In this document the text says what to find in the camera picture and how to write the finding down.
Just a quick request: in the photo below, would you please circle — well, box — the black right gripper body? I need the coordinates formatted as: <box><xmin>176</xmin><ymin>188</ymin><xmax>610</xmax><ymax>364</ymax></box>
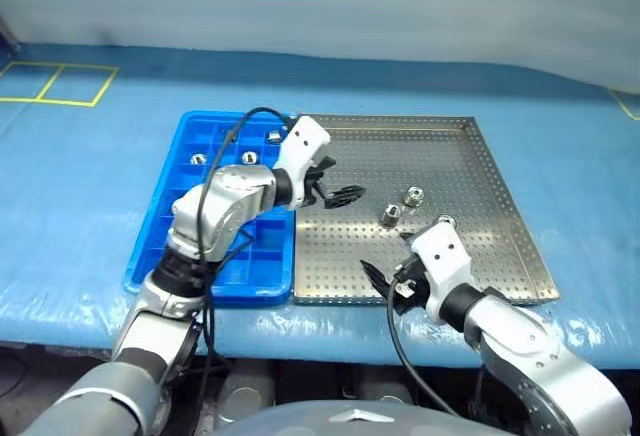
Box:
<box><xmin>387</xmin><ymin>254</ymin><xmax>430</xmax><ymax>316</ymax></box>

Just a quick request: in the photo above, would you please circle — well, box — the grey robot torso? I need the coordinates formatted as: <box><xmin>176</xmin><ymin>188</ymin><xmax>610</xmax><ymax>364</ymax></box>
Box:
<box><xmin>209</xmin><ymin>399</ymin><xmax>516</xmax><ymax>436</ymax></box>

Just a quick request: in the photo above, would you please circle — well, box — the perforated steel tray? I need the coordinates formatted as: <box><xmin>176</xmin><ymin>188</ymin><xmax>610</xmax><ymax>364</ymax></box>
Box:
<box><xmin>291</xmin><ymin>114</ymin><xmax>562</xmax><ymax>307</ymax></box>

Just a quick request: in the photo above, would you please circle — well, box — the grey metal strut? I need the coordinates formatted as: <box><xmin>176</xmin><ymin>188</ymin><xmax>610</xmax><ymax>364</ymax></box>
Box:
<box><xmin>0</xmin><ymin>14</ymin><xmax>21</xmax><ymax>55</ymax></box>

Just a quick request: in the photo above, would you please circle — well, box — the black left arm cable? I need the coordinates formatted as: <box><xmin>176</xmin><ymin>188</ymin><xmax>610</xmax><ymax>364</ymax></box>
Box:
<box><xmin>164</xmin><ymin>106</ymin><xmax>300</xmax><ymax>436</ymax></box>

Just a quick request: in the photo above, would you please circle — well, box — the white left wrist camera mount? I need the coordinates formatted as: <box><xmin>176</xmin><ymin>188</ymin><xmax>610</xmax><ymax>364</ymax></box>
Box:
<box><xmin>273</xmin><ymin>115</ymin><xmax>332</xmax><ymax>207</ymax></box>

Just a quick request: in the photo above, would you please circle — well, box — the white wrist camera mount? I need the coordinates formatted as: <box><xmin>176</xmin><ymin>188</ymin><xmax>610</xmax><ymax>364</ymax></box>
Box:
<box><xmin>273</xmin><ymin>115</ymin><xmax>332</xmax><ymax>207</ymax></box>
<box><xmin>408</xmin><ymin>222</ymin><xmax>472</xmax><ymax>325</ymax></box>

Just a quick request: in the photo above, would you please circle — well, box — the blue compartment tray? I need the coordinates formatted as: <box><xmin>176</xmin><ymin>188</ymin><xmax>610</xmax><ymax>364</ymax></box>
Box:
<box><xmin>123</xmin><ymin>109</ymin><xmax>300</xmax><ymax>308</ymax></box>

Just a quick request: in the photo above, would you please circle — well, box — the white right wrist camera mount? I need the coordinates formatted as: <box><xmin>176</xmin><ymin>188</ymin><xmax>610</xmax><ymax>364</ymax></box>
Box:
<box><xmin>408</xmin><ymin>222</ymin><xmax>472</xmax><ymax>325</ymax></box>

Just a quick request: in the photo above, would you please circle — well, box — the grey rounded shape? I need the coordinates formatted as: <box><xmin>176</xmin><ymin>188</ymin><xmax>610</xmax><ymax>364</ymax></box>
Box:
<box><xmin>344</xmin><ymin>368</ymin><xmax>416</xmax><ymax>407</ymax></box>
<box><xmin>202</xmin><ymin>359</ymin><xmax>277</xmax><ymax>430</ymax></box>

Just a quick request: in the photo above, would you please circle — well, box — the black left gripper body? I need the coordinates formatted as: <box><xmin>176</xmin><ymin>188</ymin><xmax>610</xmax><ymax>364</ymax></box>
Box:
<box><xmin>299</xmin><ymin>155</ymin><xmax>337</xmax><ymax>210</ymax></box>

